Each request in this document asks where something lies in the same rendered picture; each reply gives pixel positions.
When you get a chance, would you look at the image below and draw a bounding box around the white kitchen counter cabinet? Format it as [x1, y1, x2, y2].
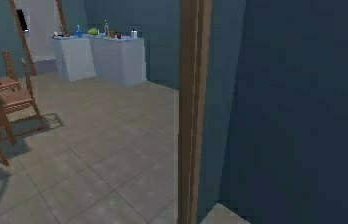
[89, 34, 148, 88]
[50, 34, 97, 83]

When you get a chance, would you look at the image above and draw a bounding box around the brown wooden chair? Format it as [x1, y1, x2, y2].
[0, 49, 46, 138]

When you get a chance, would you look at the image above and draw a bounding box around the brown wooden door frame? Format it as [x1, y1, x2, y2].
[177, 0, 214, 224]

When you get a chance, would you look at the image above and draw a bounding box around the brown wooden doorway frame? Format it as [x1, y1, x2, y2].
[9, 0, 70, 77]

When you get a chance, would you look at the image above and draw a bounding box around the black wall picture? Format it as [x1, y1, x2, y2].
[16, 9, 29, 32]

